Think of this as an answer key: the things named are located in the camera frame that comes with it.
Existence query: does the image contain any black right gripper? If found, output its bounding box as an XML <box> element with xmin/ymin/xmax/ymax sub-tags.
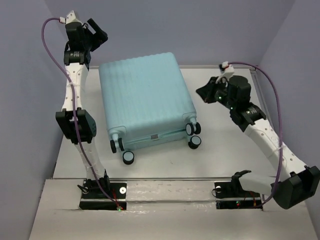
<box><xmin>196</xmin><ymin>76</ymin><xmax>237</xmax><ymax>110</ymax></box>

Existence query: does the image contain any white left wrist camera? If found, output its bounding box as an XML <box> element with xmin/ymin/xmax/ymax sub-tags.
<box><xmin>58</xmin><ymin>10</ymin><xmax>82</xmax><ymax>25</ymax></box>

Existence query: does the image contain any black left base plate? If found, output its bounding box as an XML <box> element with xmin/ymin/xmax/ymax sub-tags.
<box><xmin>77</xmin><ymin>181</ymin><xmax>127</xmax><ymax>211</ymax></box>

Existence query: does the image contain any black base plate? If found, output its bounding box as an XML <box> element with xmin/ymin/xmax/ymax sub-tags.
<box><xmin>211</xmin><ymin>181</ymin><xmax>263</xmax><ymax>210</ymax></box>
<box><xmin>77</xmin><ymin>181</ymin><xmax>127</xmax><ymax>211</ymax></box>

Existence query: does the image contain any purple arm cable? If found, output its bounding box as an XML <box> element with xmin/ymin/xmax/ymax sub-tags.
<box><xmin>231</xmin><ymin>61</ymin><xmax>285</xmax><ymax>208</ymax></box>
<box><xmin>41</xmin><ymin>17</ymin><xmax>121</xmax><ymax>208</ymax></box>

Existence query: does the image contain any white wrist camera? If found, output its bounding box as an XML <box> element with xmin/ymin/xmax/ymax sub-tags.
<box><xmin>215</xmin><ymin>61</ymin><xmax>235</xmax><ymax>84</ymax></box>
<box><xmin>58</xmin><ymin>10</ymin><xmax>82</xmax><ymax>25</ymax></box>

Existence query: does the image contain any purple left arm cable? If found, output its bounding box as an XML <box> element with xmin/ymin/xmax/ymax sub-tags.
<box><xmin>41</xmin><ymin>17</ymin><xmax>121</xmax><ymax>208</ymax></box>

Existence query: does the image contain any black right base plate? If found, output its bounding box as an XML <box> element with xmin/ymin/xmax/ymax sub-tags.
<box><xmin>211</xmin><ymin>181</ymin><xmax>263</xmax><ymax>210</ymax></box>

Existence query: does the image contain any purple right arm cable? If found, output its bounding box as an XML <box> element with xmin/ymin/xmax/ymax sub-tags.
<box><xmin>231</xmin><ymin>61</ymin><xmax>285</xmax><ymax>208</ymax></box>

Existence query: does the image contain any light blue hard-shell suitcase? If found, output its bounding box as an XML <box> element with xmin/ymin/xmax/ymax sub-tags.
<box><xmin>98</xmin><ymin>52</ymin><xmax>202</xmax><ymax>165</ymax></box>

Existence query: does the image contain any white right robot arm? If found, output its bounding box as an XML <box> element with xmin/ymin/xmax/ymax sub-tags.
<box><xmin>196</xmin><ymin>75</ymin><xmax>320</xmax><ymax>210</ymax></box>

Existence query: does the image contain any aluminium table rail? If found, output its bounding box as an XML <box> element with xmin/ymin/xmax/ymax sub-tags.
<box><xmin>250</xmin><ymin>68</ymin><xmax>270</xmax><ymax>118</ymax></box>

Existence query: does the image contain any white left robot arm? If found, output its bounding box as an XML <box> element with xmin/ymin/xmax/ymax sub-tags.
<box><xmin>55</xmin><ymin>15</ymin><xmax>111</xmax><ymax>198</ymax></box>

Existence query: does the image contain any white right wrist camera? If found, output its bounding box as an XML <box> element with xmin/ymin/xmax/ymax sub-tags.
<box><xmin>215</xmin><ymin>61</ymin><xmax>235</xmax><ymax>84</ymax></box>

